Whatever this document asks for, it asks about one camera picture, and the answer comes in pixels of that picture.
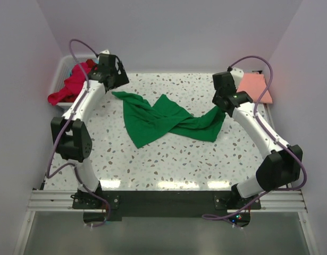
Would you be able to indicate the dark red t shirt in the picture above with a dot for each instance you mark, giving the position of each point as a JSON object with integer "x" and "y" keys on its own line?
{"x": 90, "y": 63}

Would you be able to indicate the teal garment in basket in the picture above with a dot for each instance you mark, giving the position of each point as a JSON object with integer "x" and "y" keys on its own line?
{"x": 72, "y": 68}

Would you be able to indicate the aluminium frame rail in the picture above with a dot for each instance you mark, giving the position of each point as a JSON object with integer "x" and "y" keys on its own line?
{"x": 274, "y": 202}

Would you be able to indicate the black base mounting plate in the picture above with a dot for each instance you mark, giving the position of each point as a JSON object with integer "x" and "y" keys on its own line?
{"x": 176, "y": 204}

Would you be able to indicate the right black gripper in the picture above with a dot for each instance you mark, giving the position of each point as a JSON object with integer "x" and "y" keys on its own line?
{"x": 214, "y": 100}

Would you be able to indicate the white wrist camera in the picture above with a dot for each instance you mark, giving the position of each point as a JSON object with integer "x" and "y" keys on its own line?
{"x": 104, "y": 52}
{"x": 237, "y": 75}

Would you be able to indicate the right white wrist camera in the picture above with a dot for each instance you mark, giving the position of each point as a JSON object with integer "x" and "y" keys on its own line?
{"x": 237, "y": 75}

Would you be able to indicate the white plastic laundry basket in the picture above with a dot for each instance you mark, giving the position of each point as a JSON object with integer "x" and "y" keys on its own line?
{"x": 63, "y": 69}

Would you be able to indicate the folded salmon pink t shirt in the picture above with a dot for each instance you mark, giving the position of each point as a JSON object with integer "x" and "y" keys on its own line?
{"x": 253, "y": 84}

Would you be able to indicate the crumpled magenta t shirt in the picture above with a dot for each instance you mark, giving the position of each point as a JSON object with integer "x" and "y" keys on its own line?
{"x": 72, "y": 87}

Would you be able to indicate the green t shirt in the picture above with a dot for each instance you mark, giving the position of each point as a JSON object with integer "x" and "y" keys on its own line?
{"x": 146, "y": 123}

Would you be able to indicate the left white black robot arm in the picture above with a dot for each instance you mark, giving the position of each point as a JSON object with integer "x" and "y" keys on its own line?
{"x": 70, "y": 135}

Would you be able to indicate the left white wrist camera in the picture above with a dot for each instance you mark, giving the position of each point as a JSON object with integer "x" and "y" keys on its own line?
{"x": 104, "y": 52}

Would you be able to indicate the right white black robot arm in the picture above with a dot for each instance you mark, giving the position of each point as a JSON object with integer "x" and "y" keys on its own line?
{"x": 281, "y": 161}

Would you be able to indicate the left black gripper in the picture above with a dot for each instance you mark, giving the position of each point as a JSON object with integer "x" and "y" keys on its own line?
{"x": 122, "y": 78}

